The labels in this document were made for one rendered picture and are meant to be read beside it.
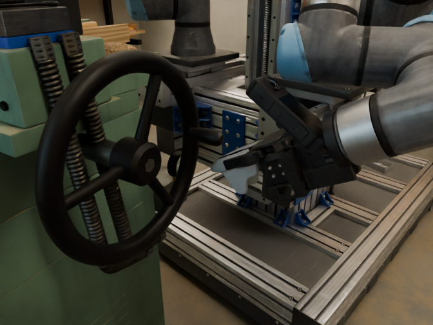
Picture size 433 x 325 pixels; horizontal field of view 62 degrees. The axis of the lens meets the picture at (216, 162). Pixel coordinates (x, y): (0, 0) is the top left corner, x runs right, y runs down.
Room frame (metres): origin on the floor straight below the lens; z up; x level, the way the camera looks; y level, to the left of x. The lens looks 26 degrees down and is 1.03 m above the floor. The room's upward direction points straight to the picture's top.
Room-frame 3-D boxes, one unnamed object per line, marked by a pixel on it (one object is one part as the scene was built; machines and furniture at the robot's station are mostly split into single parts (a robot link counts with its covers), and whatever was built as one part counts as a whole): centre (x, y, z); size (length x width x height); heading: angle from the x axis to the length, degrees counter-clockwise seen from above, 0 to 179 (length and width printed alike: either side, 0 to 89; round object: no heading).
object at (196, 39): (1.25, 0.08, 0.87); 0.15 x 0.15 x 0.10
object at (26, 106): (0.50, 0.25, 0.91); 0.15 x 0.14 x 0.09; 149
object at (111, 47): (0.76, 0.21, 0.91); 0.10 x 0.07 x 0.02; 59
